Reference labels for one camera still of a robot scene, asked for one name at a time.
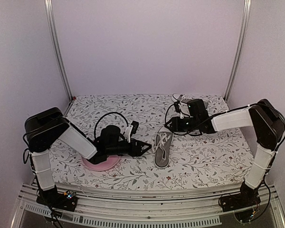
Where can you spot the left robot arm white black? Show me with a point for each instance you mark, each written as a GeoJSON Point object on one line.
{"type": "Point", "coordinates": [42, 130]}

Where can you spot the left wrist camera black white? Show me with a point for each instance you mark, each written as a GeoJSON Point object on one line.
{"type": "Point", "coordinates": [130, 130]}

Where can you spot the grey sneaker with red sole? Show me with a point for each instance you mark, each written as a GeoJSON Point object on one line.
{"type": "Point", "coordinates": [161, 147]}

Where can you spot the left aluminium frame post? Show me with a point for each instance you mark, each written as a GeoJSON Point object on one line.
{"type": "Point", "coordinates": [56, 46]}

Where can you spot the pink plastic plate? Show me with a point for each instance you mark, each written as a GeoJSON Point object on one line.
{"type": "Point", "coordinates": [110, 162]}

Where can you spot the aluminium frame post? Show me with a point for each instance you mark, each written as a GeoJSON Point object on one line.
{"type": "Point", "coordinates": [56, 46]}
{"type": "Point", "coordinates": [238, 52]}

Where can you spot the right aluminium frame post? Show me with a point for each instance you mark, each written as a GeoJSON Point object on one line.
{"type": "Point", "coordinates": [238, 52]}

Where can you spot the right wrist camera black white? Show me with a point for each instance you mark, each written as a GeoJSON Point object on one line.
{"type": "Point", "coordinates": [178, 108]}

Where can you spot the floral patterned table mat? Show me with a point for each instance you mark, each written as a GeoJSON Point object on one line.
{"type": "Point", "coordinates": [195, 161]}

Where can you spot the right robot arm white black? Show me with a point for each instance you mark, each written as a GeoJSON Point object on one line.
{"type": "Point", "coordinates": [269, 127]}

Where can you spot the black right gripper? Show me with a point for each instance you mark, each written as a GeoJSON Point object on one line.
{"type": "Point", "coordinates": [175, 126]}

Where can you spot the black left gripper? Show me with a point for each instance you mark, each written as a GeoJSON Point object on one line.
{"type": "Point", "coordinates": [137, 151]}

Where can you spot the aluminium front rail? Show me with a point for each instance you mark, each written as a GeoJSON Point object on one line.
{"type": "Point", "coordinates": [194, 208]}

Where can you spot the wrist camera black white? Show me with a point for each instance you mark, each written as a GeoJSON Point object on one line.
{"type": "Point", "coordinates": [178, 108]}
{"type": "Point", "coordinates": [130, 130]}

